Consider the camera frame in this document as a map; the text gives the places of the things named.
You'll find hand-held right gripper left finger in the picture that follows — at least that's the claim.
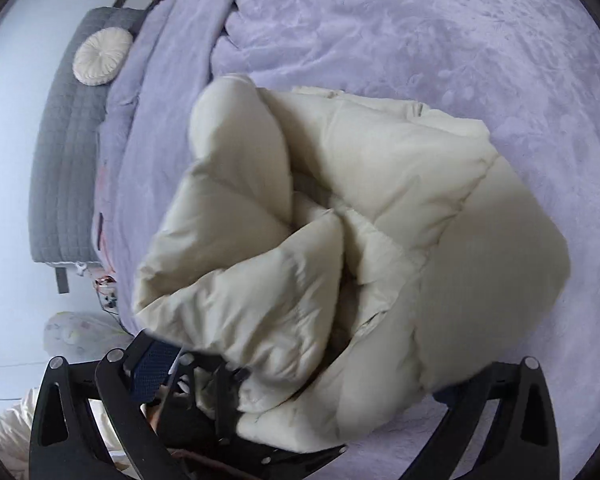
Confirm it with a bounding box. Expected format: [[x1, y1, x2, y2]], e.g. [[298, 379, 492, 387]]
[[29, 330, 183, 480]]

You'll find grey quilted headboard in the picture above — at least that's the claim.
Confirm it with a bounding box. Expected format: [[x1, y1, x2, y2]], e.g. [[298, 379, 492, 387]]
[[29, 7, 147, 266]]

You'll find small tangle of wires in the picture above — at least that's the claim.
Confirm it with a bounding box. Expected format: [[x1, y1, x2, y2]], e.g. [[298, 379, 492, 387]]
[[94, 275, 120, 311]]

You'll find white printed pillow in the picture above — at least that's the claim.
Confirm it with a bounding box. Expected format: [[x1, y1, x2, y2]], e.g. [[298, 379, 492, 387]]
[[44, 310, 132, 361]]

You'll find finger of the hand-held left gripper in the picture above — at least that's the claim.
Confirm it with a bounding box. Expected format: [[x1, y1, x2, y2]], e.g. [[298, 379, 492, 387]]
[[212, 362, 252, 442]]

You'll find lavender plush blanket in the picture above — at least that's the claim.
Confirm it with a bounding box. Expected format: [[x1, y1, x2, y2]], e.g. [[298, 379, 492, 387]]
[[92, 0, 600, 480]]

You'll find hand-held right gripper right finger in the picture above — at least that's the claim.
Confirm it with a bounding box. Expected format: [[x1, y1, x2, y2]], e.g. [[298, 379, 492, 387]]
[[402, 356, 564, 480]]

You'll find cream puffer jacket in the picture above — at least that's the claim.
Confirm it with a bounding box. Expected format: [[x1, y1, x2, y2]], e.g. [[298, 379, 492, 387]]
[[131, 74, 572, 453]]

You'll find round cream cushion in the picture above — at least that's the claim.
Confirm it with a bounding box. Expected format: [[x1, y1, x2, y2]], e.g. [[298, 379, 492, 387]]
[[73, 28, 134, 86]]

